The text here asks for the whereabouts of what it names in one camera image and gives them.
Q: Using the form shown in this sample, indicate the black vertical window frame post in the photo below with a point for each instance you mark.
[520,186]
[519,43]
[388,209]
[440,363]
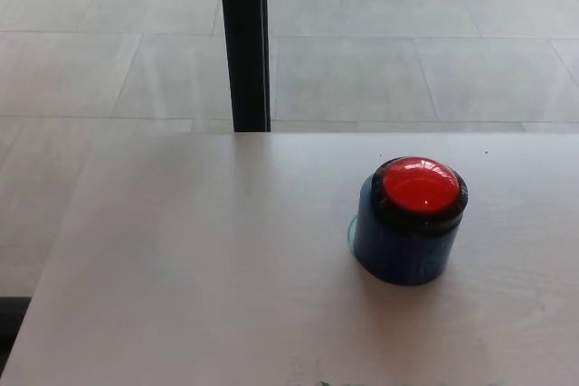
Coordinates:
[244,42]

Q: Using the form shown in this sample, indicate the red dome push button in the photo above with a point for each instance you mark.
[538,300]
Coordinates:
[418,187]

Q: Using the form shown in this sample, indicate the dark blue cylindrical base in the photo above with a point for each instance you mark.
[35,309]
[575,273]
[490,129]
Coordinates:
[398,255]

